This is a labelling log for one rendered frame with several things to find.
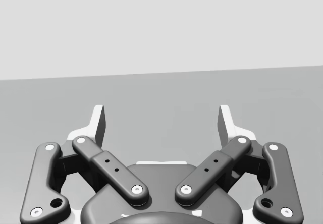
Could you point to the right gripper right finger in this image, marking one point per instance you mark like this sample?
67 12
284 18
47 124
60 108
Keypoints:
214 163

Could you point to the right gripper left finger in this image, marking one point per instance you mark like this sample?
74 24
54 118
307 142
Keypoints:
108 163

